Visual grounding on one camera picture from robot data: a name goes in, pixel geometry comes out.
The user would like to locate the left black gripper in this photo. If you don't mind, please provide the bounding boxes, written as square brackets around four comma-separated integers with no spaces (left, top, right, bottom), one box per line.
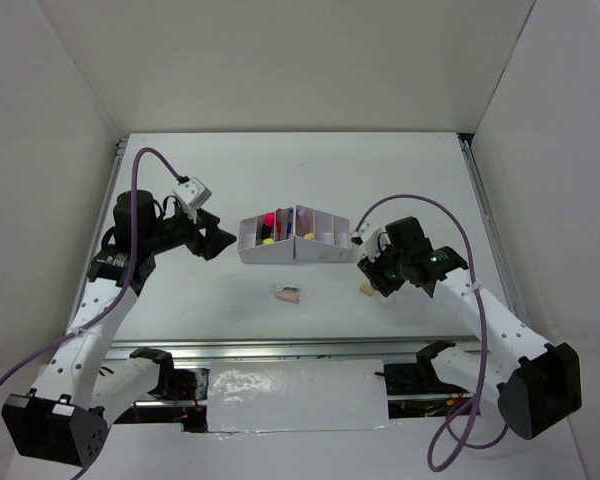
[143,204,237,261]

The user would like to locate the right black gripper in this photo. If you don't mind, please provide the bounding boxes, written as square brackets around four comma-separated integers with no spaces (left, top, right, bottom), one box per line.
[357,237,409,297]

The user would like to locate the tan eraser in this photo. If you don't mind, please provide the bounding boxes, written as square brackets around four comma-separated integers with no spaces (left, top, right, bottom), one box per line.
[359,283,373,296]

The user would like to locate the black pink highlighter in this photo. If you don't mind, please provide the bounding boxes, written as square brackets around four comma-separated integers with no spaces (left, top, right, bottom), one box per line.
[260,212,276,241]

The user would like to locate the red pen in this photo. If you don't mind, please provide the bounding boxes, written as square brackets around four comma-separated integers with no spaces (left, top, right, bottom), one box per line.
[275,208,285,241]

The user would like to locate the blue gel pen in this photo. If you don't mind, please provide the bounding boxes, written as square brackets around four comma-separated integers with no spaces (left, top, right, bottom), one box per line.
[286,208,295,239]

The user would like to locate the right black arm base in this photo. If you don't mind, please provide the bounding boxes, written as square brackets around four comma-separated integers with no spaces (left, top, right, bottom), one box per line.
[375,341,472,419]

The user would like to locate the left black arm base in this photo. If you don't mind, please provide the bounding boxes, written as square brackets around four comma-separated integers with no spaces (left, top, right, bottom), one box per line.
[129,347,210,434]

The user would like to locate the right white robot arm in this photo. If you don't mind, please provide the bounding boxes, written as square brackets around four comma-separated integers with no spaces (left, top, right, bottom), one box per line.
[352,217,582,440]

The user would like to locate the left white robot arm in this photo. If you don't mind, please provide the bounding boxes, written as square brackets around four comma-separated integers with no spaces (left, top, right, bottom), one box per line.
[1,181,236,469]

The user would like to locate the right white divided organizer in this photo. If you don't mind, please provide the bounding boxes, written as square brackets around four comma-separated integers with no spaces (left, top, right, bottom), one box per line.
[294,205,352,263]

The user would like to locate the white divided organizer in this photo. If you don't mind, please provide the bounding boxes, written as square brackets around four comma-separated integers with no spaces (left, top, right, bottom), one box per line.
[294,205,352,263]
[237,207,295,265]

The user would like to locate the left white divided organizer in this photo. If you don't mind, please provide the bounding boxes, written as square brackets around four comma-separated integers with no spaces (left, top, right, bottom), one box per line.
[237,207,295,265]

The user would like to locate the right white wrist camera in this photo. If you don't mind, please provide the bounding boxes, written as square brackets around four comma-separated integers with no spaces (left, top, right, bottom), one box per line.
[351,221,391,262]

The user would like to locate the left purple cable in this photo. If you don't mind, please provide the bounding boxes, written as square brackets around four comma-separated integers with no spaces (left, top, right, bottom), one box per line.
[0,147,189,431]

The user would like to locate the purple cable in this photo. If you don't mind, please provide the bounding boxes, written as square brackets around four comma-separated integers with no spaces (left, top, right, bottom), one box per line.
[0,147,189,431]
[355,193,509,472]

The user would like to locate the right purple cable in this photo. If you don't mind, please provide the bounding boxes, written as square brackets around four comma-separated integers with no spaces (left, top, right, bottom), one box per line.
[355,193,509,472]

